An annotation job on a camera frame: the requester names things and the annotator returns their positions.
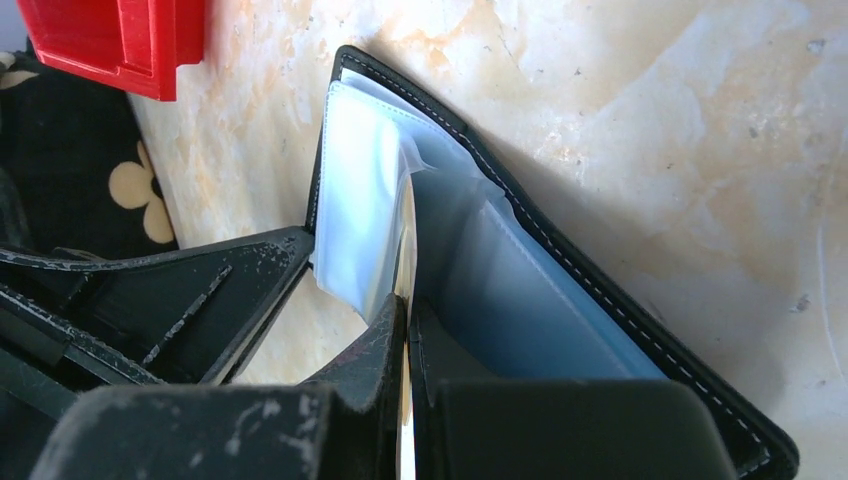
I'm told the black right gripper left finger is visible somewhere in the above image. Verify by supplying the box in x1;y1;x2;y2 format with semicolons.
32;294;406;479

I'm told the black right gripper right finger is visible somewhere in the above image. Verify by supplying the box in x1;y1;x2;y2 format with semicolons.
409;302;736;479

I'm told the red plastic bin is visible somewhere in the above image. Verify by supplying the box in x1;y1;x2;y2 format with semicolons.
17;0;207;102

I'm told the black leather card holder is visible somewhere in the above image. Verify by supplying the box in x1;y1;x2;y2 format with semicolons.
307;45;800;479

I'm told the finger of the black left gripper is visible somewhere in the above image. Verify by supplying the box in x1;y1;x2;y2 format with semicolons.
1;227;314;419

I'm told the black floral blanket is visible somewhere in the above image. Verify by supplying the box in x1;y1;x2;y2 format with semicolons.
1;48;178;259

